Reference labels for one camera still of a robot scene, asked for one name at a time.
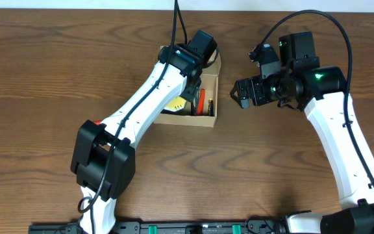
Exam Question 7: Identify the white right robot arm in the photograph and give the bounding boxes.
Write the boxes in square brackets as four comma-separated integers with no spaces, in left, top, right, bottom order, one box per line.
[231,32,374,233]

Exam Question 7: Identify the open cardboard box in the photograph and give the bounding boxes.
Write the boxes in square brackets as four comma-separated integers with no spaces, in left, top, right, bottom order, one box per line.
[153,53,221,127]

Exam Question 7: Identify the yellow sticky note pad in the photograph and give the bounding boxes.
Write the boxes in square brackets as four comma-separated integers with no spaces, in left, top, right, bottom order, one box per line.
[164,96,186,112]

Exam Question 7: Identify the black binder clip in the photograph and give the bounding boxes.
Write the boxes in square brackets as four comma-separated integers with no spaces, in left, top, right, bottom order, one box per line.
[208,98,214,116]

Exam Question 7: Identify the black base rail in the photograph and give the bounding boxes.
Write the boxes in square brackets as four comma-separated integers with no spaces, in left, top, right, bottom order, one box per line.
[28,218,320,234]

